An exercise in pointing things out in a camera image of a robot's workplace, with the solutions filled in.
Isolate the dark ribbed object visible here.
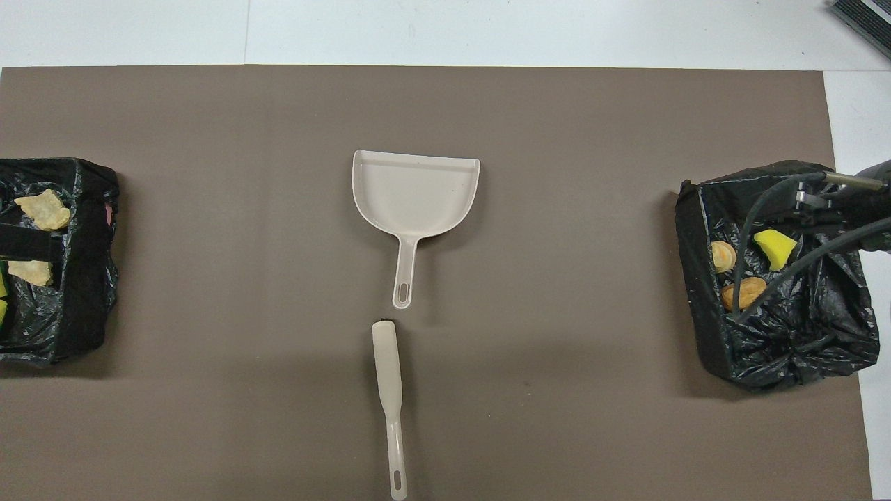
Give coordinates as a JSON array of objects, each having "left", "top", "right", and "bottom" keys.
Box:
[{"left": 832, "top": 0, "right": 891, "bottom": 60}]

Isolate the brown bread roll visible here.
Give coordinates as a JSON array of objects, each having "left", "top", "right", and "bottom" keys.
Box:
[{"left": 721, "top": 276, "right": 769, "bottom": 312}]

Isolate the beige plastic dustpan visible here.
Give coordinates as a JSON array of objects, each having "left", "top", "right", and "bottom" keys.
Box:
[{"left": 352, "top": 149, "right": 482, "bottom": 310}]

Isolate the brown paper table mat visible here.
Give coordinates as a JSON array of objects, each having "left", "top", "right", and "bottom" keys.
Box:
[{"left": 0, "top": 65, "right": 872, "bottom": 501}]

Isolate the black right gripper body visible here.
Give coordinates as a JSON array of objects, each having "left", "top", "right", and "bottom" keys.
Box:
[{"left": 792, "top": 182, "right": 865, "bottom": 230}]

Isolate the orange striped croissant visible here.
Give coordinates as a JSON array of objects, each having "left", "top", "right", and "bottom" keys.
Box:
[{"left": 14, "top": 189, "right": 72, "bottom": 232}]

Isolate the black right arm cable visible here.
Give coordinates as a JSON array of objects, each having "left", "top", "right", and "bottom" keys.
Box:
[{"left": 732, "top": 170, "right": 891, "bottom": 326}]

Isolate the croissant with olive tip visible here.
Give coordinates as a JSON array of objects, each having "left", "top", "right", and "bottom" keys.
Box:
[{"left": 7, "top": 260, "right": 54, "bottom": 287}]

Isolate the beige hand brush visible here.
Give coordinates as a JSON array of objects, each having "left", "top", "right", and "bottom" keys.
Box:
[{"left": 371, "top": 319, "right": 409, "bottom": 501}]

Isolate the black bagged bin pink spot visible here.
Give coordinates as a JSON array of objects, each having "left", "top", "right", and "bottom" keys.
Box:
[{"left": 0, "top": 157, "right": 120, "bottom": 368}]

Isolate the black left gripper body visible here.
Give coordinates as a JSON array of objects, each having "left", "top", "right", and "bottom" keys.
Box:
[{"left": 0, "top": 222, "right": 65, "bottom": 262}]

